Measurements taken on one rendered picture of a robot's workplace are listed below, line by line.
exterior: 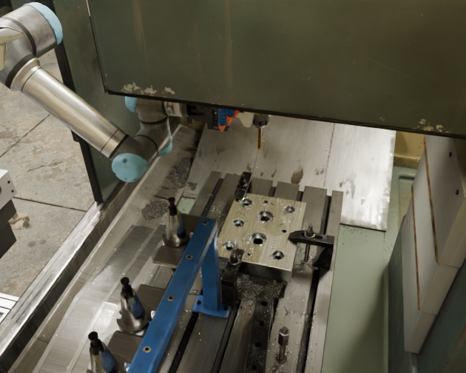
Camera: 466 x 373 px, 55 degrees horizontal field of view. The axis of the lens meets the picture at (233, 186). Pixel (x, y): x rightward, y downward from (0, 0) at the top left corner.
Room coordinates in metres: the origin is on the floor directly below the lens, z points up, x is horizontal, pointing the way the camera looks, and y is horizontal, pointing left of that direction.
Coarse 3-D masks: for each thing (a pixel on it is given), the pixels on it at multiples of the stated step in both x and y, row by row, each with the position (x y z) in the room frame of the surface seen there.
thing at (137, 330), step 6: (144, 306) 0.52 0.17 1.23; (120, 312) 0.51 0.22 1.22; (150, 312) 0.50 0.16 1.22; (150, 318) 0.50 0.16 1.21; (120, 324) 0.48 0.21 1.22; (144, 324) 0.48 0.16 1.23; (120, 330) 0.48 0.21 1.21; (126, 330) 0.47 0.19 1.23; (132, 330) 0.47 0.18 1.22; (138, 330) 0.47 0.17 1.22; (144, 330) 0.48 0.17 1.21
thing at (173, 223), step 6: (168, 210) 0.71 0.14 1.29; (168, 216) 0.70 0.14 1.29; (174, 216) 0.70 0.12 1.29; (168, 222) 0.70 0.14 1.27; (174, 222) 0.69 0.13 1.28; (180, 222) 0.70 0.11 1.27; (168, 228) 0.70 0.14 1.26; (174, 228) 0.69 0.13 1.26; (180, 228) 0.70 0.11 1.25; (168, 234) 0.69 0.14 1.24; (174, 234) 0.69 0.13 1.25; (180, 234) 0.69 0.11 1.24; (174, 240) 0.69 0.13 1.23; (180, 240) 0.69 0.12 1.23
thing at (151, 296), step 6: (138, 288) 0.57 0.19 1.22; (144, 288) 0.57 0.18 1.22; (150, 288) 0.57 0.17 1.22; (156, 288) 0.57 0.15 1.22; (138, 294) 0.55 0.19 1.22; (144, 294) 0.55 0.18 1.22; (150, 294) 0.55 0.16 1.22; (156, 294) 0.55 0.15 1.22; (162, 294) 0.55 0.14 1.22; (144, 300) 0.54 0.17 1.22; (150, 300) 0.54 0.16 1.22; (156, 300) 0.54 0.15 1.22; (150, 306) 0.52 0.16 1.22; (156, 306) 0.52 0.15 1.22
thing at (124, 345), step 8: (112, 336) 0.46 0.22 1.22; (120, 336) 0.46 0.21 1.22; (128, 336) 0.46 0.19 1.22; (136, 336) 0.46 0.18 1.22; (112, 344) 0.44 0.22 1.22; (120, 344) 0.44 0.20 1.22; (128, 344) 0.44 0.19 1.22; (136, 344) 0.44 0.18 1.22; (112, 352) 0.43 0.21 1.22; (120, 352) 0.43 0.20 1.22; (128, 352) 0.43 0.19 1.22; (128, 360) 0.41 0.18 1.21
